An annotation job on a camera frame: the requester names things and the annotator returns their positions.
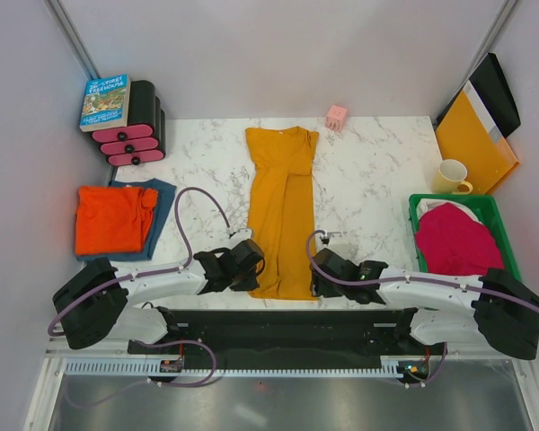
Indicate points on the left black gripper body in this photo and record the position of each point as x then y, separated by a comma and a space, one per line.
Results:
244, 281

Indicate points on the blue treehouse book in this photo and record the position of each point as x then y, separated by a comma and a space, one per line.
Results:
105, 103

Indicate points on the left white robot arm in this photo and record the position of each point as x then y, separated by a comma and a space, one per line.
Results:
98, 303

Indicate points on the white slotted cable duct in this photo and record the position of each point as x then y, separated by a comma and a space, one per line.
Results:
159, 368

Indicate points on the white cloth in bin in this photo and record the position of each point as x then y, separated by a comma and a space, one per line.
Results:
427, 204

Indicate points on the orange envelope folder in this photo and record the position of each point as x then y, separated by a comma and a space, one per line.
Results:
468, 133

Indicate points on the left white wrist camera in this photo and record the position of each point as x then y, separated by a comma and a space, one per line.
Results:
239, 235

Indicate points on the pale yellow mug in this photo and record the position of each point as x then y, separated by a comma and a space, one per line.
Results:
450, 178

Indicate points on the orange folded t shirt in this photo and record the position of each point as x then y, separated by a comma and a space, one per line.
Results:
113, 220

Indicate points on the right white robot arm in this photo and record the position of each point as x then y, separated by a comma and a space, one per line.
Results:
496, 309

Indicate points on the black pink drawer organizer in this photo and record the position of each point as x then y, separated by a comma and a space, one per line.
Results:
142, 140

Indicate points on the green plastic bin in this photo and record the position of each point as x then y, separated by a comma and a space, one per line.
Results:
485, 209

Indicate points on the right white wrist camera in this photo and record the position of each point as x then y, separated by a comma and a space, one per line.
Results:
329, 238

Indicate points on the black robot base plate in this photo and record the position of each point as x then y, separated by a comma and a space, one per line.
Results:
313, 339

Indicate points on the mustard yellow t shirt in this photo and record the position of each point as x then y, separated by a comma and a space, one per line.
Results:
281, 213

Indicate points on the blue folded t shirt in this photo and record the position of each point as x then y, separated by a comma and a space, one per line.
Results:
166, 193

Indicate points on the pink cube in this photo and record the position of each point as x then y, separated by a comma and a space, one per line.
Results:
336, 117

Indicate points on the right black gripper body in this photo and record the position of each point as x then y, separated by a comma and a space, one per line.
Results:
319, 288

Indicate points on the magenta t shirt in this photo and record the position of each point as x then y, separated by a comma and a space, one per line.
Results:
453, 244

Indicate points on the black white folder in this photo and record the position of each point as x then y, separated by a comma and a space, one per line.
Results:
490, 84

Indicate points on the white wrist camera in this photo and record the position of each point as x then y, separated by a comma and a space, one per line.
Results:
329, 238
239, 235

